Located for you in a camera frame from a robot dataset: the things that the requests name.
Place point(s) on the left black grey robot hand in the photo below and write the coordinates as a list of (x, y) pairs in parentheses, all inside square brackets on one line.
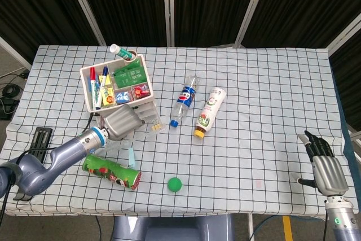
[(121, 122)]

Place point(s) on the right black grey robot hand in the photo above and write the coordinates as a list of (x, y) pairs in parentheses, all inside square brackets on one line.
[(328, 173)]

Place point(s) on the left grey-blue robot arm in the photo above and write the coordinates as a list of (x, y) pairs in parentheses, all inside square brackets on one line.
[(65, 153)]

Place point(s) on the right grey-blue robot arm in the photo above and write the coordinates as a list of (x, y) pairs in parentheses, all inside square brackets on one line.
[(341, 224)]

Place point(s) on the white plastic drawer cabinet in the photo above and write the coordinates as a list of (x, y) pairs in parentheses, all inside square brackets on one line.
[(84, 84)]

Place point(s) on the blue packet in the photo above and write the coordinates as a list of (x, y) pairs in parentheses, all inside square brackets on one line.
[(123, 97)]

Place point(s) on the yellow snack packet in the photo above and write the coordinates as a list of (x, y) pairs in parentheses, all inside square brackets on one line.
[(107, 97)]

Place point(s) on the light blue paper piece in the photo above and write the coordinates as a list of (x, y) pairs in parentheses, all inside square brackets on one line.
[(132, 157)]

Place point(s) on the yellow binder clips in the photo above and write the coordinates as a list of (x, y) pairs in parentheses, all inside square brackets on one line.
[(158, 128)]

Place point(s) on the red snack packet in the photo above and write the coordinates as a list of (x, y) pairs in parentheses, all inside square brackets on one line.
[(141, 91)]

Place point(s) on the blue cap whiteboard marker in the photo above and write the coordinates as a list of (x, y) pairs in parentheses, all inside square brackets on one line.
[(104, 78)]

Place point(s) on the green tea packet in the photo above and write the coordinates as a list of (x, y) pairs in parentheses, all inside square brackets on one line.
[(131, 76)]

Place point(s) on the red cap whiteboard marker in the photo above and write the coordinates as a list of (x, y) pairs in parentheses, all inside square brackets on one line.
[(93, 83)]

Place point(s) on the green Pringles can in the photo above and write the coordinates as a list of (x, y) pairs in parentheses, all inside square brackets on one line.
[(110, 171)]

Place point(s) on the clear Pepsi bottle blue cap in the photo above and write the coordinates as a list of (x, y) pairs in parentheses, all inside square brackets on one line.
[(184, 97)]

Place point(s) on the white green tube bottle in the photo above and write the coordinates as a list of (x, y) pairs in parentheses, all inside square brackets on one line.
[(122, 52)]

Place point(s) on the green ball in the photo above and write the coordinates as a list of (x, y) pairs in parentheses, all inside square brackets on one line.
[(175, 184)]

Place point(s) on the black metal mounting plate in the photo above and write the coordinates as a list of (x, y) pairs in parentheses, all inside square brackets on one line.
[(41, 139)]

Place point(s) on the white drink bottle yellow cap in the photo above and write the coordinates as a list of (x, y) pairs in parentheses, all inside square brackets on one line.
[(210, 108)]

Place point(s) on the black folding screen panel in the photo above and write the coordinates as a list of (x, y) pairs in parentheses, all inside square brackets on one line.
[(42, 6), (208, 6), (129, 6), (304, 6), (349, 83)]

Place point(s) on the blue checkered tablecloth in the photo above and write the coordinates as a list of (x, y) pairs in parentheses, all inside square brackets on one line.
[(253, 111)]

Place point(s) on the grey-blue robot torso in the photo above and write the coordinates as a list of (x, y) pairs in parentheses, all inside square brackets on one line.
[(169, 229)]

